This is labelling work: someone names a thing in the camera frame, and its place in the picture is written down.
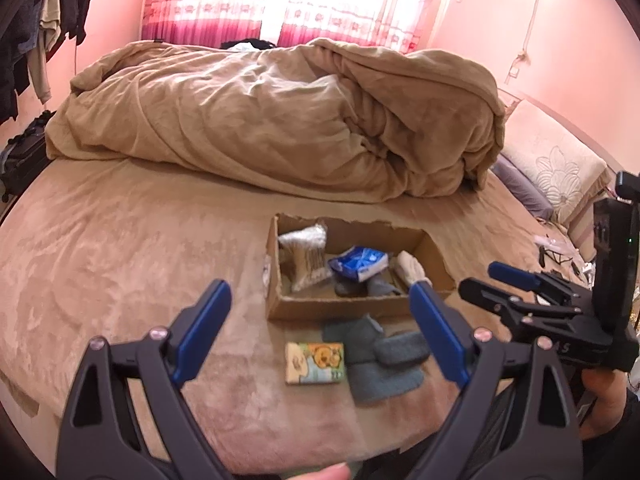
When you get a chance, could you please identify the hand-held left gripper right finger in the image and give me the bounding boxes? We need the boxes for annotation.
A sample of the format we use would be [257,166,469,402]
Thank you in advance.
[404,281,584,480]

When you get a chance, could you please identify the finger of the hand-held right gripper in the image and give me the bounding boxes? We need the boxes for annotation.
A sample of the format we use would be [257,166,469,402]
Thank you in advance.
[458,277,586,333]
[488,261,593,306]

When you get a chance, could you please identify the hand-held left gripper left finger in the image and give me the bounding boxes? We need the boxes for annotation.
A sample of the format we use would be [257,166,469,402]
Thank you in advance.
[55,279,236,480]

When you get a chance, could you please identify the grey sock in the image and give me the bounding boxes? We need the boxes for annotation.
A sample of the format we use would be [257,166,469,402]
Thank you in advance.
[350,331,432,404]
[334,276,404,297]
[322,314,387,367]

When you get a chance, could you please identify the cardboard box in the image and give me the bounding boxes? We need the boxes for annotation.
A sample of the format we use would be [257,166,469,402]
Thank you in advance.
[265,213,457,322]

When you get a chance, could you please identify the colourful cartoon tissue packet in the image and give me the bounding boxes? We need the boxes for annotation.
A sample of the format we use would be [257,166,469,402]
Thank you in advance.
[285,342,347,386]

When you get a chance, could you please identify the person's right hand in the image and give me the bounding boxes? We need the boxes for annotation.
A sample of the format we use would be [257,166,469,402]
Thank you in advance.
[579,367,634,443]

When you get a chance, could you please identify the person's left hand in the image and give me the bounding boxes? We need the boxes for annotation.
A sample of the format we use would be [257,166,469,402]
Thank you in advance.
[284,462,353,480]

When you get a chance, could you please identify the white sock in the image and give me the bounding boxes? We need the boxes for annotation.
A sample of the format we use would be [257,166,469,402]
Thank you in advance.
[392,251,431,289]

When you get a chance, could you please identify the purple pillow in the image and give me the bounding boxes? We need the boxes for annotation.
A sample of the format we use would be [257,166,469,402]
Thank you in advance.
[492,155,555,220]

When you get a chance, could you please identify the blue tissue pack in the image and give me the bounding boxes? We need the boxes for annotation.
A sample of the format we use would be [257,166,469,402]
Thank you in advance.
[328,246,390,282]

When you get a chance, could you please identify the beige bed sheet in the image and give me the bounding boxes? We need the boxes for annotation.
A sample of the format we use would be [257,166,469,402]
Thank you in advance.
[0,155,601,476]

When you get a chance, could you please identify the cream flower pillow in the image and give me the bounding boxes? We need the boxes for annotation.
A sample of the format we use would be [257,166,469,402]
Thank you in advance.
[500,100,613,226]

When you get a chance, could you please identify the clear plastic bag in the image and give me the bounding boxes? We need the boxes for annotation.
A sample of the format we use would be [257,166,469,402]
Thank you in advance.
[277,225,329,294]

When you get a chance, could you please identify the beige duvet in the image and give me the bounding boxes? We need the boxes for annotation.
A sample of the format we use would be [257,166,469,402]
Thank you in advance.
[45,37,507,204]

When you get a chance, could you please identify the black bag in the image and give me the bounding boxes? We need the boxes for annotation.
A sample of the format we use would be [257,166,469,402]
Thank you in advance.
[0,110,57,202]

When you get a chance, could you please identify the dark cloth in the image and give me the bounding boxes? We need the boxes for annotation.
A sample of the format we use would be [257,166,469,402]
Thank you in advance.
[220,39,277,52]

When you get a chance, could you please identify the pink patterned curtain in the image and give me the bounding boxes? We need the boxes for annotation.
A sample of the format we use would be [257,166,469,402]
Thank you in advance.
[141,0,446,54]

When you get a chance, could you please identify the hanging clothes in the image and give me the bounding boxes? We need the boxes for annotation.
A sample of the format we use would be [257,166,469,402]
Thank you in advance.
[0,0,97,126]

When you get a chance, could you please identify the tangled cables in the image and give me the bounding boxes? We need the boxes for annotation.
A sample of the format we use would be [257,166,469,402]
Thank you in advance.
[534,232,596,281]

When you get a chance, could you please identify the wall cable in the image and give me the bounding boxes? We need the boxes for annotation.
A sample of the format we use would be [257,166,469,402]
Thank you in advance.
[509,0,547,83]

